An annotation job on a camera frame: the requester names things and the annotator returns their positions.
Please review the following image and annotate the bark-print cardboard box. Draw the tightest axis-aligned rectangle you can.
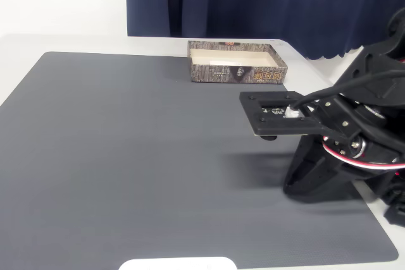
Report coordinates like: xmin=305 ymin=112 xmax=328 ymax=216
xmin=187 ymin=39 xmax=288 ymax=85

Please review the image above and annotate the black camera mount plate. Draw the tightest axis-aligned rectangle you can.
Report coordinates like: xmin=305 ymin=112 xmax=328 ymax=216
xmin=239 ymin=90 xmax=352 ymax=142

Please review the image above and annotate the red white black servo cable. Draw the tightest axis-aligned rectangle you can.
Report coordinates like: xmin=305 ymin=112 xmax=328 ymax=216
xmin=322 ymin=135 xmax=405 ymax=170

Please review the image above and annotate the white eraser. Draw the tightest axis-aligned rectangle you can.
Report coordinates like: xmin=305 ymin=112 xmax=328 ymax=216
xmin=209 ymin=59 xmax=251 ymax=66

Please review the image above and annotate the white flat device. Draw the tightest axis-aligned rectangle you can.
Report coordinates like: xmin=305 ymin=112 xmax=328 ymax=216
xmin=118 ymin=256 xmax=238 ymax=270

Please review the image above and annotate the grey textured mat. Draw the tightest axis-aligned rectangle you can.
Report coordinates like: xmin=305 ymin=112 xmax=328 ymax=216
xmin=0 ymin=51 xmax=399 ymax=266

